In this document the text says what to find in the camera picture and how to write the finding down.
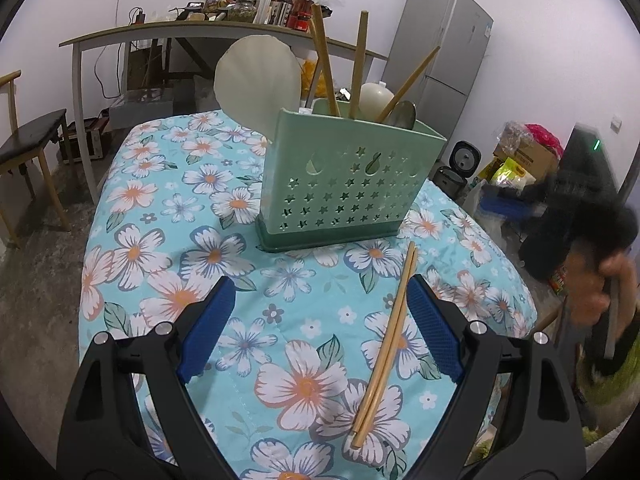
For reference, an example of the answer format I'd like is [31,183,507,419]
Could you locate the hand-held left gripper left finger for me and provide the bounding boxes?
[56,275,237,480]

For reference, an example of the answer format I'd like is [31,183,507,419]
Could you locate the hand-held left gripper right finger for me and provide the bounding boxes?
[406,273,587,480]

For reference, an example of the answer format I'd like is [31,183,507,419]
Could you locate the green utensil holder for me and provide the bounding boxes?
[255,99,447,255]

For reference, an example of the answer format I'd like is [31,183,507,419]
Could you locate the large metal spoon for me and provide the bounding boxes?
[385,100,417,129]

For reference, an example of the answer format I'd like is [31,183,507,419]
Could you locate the beige plastic spoon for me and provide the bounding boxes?
[360,81,396,123]

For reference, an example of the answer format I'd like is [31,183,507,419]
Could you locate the beige shell-shaped rice paddle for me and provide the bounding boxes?
[214,34,302,141]

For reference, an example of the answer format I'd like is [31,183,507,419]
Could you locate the person's right hand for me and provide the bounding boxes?
[567,249,632,327]

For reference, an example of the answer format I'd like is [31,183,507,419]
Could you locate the large cardboard box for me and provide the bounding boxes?
[492,135,558,181]

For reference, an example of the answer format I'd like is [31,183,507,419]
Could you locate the yellow-green packet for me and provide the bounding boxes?
[492,157,536,188]

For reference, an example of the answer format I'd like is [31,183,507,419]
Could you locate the blue box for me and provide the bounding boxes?
[480,192,531,221]

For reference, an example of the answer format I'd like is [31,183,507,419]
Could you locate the floral blue blanket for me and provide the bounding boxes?
[79,110,538,480]

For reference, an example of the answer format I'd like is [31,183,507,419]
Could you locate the black rice cooker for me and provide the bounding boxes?
[432,141,483,198]

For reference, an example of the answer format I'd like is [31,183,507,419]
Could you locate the grey refrigerator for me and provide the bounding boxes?
[382,0,493,146]

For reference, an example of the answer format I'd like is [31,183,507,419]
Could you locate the black metal-edged case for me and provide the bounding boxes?
[59,116,110,163]

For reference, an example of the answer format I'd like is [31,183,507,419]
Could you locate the grey storage box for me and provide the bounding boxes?
[107,87,175,132]

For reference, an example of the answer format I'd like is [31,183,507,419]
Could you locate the wooden chair with black seat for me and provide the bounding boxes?
[0,70,71,248]

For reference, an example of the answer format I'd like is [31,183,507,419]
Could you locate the brown cardboard box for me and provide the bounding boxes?
[122,42,168,88]

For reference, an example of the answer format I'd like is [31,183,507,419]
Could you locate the yellow plastic bag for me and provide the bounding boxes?
[299,57,328,97]

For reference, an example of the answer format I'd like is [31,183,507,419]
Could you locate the glass jar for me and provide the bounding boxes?
[227,2,261,23]

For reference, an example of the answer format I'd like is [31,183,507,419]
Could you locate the red bottle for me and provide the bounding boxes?
[287,0,321,32]

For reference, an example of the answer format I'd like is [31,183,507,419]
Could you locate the stack of books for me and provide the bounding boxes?
[257,0,296,26]

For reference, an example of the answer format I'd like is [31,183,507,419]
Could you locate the grey metal-frame table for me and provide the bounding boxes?
[59,22,390,206]

